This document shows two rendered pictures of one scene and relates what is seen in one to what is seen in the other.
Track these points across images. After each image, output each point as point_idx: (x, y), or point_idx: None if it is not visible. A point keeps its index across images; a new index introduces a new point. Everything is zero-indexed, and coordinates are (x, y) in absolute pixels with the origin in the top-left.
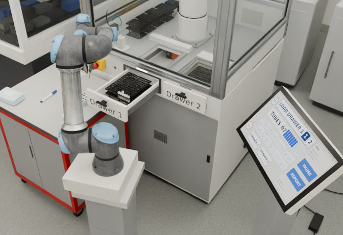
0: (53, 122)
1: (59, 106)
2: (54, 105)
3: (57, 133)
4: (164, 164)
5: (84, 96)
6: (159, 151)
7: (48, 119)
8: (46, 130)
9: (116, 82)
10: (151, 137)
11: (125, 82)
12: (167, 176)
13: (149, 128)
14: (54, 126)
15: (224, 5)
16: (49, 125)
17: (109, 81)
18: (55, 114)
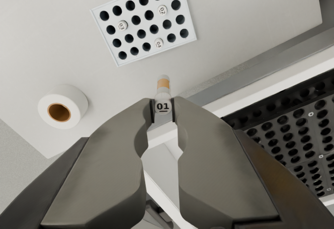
0: (19, 95)
1: (34, 13)
2: (14, 0)
3: (37, 139)
4: (254, 61)
5: (139, 25)
6: (261, 60)
7: (1, 75)
8: (3, 120)
9: (290, 121)
10: (268, 53)
11: (320, 139)
12: (248, 60)
13: (276, 53)
14: (25, 113)
15: None
16: (8, 103)
17: (270, 91)
18: (22, 57)
